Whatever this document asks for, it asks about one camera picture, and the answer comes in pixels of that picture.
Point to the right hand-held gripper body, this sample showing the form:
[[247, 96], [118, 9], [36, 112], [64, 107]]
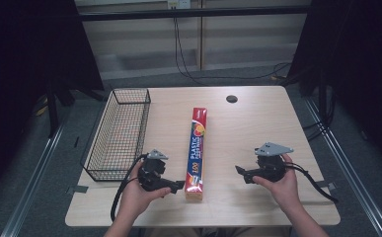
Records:
[[270, 166]]

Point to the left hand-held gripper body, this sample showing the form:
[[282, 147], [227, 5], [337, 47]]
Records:
[[150, 173]]

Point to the person's right hand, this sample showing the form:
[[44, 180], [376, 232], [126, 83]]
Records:
[[284, 189]]

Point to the person's left hand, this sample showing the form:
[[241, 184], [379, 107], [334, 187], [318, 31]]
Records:
[[136, 197]]

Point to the red plastic wrap box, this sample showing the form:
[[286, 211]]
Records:
[[196, 154]]

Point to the grey tape piece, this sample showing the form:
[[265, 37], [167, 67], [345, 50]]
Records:
[[78, 189], [328, 185]]

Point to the black stand leg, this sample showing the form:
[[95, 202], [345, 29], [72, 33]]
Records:
[[52, 112]]

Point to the dark curtain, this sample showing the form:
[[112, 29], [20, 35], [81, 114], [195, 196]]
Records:
[[359, 65], [24, 65]]

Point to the black horizontal bar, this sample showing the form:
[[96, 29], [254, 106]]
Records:
[[195, 13]]

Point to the metal floor rail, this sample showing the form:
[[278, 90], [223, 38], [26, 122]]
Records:
[[353, 171], [30, 184]]

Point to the white wall outlet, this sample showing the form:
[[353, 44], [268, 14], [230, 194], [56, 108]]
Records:
[[178, 4]]

